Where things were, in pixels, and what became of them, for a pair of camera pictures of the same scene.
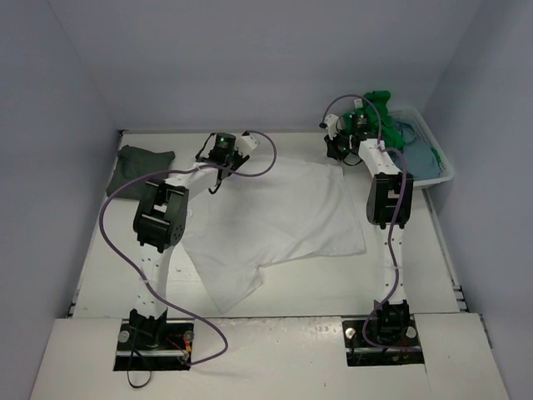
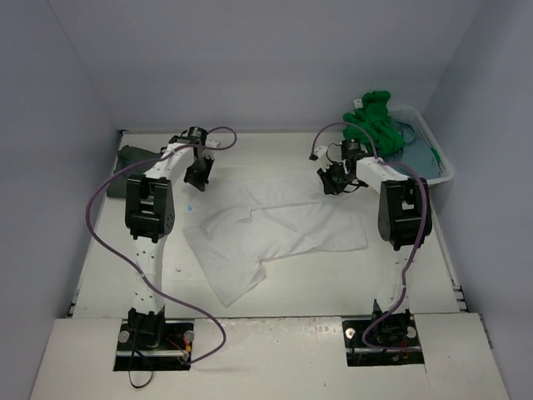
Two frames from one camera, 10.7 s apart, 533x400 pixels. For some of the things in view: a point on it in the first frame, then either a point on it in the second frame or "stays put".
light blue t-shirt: (420, 160) stays put
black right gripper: (333, 146) to (334, 177)
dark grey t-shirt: (132, 162) stays put
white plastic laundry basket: (412, 115) stays put
